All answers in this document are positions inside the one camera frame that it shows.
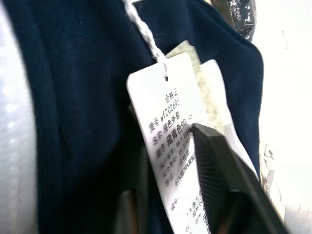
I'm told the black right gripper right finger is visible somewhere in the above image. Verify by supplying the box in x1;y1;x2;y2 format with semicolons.
192;123;290;234

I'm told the white twisted tag string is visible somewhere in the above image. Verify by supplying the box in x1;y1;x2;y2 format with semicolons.
123;0;171;81

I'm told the shiny black plastic bag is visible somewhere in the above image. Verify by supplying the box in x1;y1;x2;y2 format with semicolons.
211;0;259;45

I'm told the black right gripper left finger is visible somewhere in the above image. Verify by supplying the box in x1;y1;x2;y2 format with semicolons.
117;104;159;234

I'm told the pale green hang tag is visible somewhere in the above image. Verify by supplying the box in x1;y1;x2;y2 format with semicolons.
166;40;224;131

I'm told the navy blue jacket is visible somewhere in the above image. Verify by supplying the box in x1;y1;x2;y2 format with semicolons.
0;0;267;234

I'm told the plain white hang tag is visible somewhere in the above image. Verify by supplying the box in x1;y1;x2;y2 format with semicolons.
199;58;259;182

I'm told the white printed hang tag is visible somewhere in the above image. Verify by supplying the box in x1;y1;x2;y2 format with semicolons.
126;52;213;234

